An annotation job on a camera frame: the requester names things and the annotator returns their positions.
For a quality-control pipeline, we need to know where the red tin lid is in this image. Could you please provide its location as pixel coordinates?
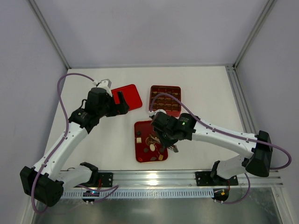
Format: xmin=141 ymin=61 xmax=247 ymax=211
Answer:
xmin=112 ymin=84 xmax=142 ymax=111

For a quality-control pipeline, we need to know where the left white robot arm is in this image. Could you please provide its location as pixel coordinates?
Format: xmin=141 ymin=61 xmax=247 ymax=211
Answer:
xmin=20 ymin=87 xmax=129 ymax=207

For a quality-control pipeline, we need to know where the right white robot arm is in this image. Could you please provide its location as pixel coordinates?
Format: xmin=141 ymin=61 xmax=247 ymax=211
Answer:
xmin=149 ymin=110 xmax=273 ymax=185

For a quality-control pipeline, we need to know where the white oval chocolate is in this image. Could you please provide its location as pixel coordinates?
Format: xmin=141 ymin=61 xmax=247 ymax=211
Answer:
xmin=149 ymin=144 xmax=156 ymax=152

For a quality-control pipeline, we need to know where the red chocolate box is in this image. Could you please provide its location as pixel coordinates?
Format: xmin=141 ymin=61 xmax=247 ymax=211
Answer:
xmin=149 ymin=85 xmax=181 ymax=117

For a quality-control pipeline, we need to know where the red lacquer tray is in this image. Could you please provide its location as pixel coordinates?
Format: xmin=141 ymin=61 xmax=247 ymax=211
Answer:
xmin=134 ymin=120 xmax=168 ymax=163

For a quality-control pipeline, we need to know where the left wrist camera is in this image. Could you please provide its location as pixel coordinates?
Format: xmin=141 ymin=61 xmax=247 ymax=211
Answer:
xmin=97 ymin=79 xmax=112 ymax=92

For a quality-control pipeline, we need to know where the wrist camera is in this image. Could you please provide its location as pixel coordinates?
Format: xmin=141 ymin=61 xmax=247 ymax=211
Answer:
xmin=148 ymin=109 xmax=166 ymax=118
xmin=97 ymin=79 xmax=112 ymax=92

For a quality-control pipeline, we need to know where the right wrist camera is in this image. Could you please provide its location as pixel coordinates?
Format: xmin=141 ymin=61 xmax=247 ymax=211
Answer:
xmin=148 ymin=109 xmax=166 ymax=118

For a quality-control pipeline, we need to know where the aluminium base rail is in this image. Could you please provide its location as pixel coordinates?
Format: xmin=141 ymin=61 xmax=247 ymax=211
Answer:
xmin=102 ymin=170 xmax=283 ymax=188

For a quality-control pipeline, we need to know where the right aluminium frame post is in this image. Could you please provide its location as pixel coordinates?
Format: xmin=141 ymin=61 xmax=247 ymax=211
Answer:
xmin=232 ymin=0 xmax=278 ymax=68

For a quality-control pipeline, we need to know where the white slotted cable duct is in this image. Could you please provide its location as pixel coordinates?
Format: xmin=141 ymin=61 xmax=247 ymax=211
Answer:
xmin=62 ymin=188 xmax=214 ymax=200

